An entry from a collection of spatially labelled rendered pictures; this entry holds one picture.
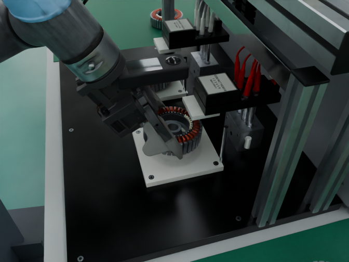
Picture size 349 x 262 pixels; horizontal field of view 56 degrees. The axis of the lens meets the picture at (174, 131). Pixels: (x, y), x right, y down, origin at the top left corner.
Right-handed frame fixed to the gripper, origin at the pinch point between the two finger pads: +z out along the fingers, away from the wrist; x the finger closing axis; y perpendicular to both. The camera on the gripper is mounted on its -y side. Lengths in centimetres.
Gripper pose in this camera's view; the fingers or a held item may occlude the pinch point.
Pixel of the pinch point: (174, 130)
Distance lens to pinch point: 63.1
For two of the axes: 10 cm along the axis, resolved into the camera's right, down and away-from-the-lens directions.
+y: -8.4, 5.1, 1.6
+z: 4.6, 5.5, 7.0
